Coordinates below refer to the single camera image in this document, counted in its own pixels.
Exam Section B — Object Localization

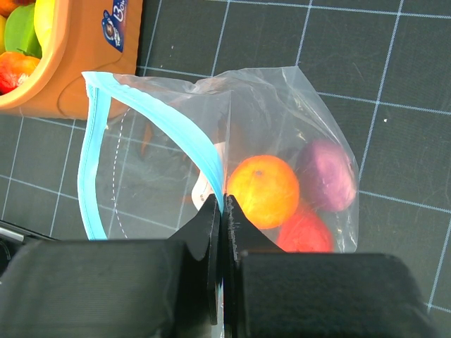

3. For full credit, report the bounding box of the clear blue-zip bag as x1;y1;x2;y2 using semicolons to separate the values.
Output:
77;66;359;253

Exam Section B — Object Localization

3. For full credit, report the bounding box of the black grid mat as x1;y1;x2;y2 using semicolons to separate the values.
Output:
0;0;451;318

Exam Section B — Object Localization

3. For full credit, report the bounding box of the green pepper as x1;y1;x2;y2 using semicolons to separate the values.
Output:
4;4;42;59

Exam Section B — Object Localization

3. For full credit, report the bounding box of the orange fruit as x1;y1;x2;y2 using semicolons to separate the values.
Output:
226;155;300;230

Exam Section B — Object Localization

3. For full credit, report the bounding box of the orange plastic basket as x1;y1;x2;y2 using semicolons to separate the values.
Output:
1;0;143;120

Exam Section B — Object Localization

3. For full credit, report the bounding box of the yellow mango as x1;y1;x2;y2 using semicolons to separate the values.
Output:
34;0;55;51

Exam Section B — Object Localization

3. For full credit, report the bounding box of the red apple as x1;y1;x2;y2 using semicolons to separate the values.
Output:
276;209;334;253

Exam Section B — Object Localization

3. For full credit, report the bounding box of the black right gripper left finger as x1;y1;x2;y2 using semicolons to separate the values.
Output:
1;196;221;337

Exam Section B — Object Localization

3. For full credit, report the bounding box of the purple onion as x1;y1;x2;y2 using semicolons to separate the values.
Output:
296;139;357;213

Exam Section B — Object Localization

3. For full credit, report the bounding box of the red orange tomato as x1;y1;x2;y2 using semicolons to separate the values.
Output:
1;51;40;95

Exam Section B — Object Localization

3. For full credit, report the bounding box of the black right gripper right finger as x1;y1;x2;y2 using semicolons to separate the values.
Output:
221;196;437;337

